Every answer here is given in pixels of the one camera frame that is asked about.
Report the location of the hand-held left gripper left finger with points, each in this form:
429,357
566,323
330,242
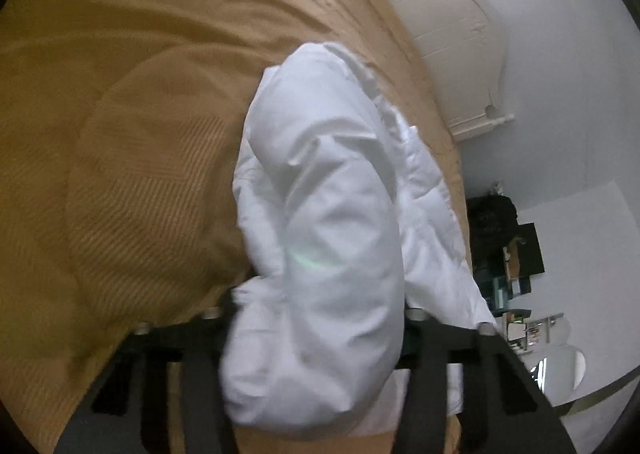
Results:
210,329

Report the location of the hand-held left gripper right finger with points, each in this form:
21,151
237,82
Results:
430,339

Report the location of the white puffer jacket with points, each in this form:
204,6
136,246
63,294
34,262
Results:
325,234

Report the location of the dark desk shelf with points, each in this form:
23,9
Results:
495,284

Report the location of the black backpack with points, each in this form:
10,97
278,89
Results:
490,229

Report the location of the black flat screen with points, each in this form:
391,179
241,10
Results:
531,249

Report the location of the tan bed blanket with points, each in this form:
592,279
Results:
125,133

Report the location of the white wooden headboard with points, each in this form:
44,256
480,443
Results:
440,33

